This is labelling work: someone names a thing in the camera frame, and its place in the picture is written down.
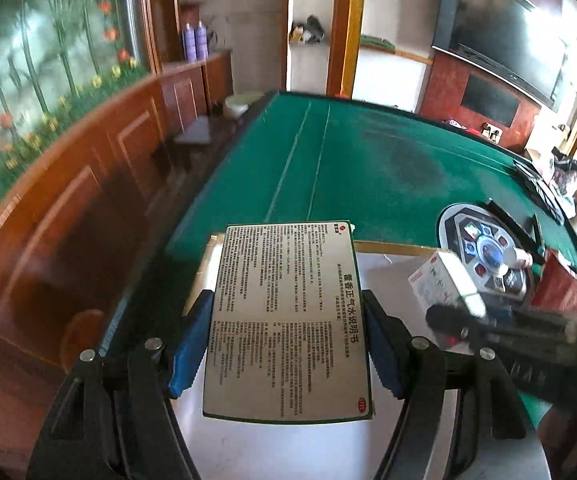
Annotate small white medicine box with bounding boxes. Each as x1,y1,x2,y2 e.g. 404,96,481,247
407,250,487,318

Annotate green-edged medicine box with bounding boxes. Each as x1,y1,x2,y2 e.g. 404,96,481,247
203,221,373,424

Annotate red packet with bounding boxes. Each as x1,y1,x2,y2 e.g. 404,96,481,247
530,248,577,315

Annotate round black patterned disc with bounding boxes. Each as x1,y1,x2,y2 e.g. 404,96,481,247
438,203,535,308

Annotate white gold-rimmed tray box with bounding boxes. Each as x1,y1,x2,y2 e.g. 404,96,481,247
170,232,552,480

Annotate pile of playing cards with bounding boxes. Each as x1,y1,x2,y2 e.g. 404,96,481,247
514,160,576,226

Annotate round white stool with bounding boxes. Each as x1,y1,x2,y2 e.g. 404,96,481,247
223,91,264,120

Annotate right purple bottle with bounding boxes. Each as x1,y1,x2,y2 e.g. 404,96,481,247
194,21,209,61

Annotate wall television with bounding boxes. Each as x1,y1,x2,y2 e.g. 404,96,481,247
433,0,566,107

